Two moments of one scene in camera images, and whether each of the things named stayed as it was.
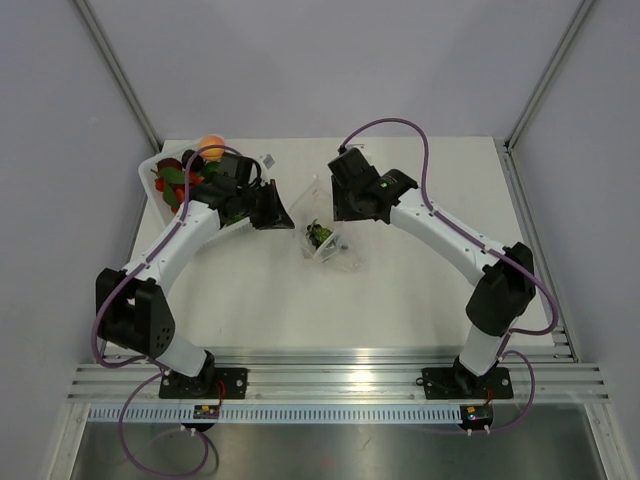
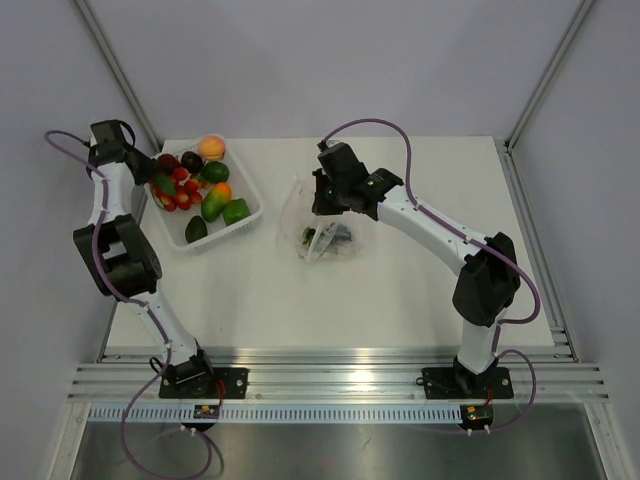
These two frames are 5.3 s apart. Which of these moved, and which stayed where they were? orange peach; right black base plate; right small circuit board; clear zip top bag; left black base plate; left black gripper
Moved: left black gripper; clear zip top bag
Stayed: right small circuit board; left black base plate; orange peach; right black base plate
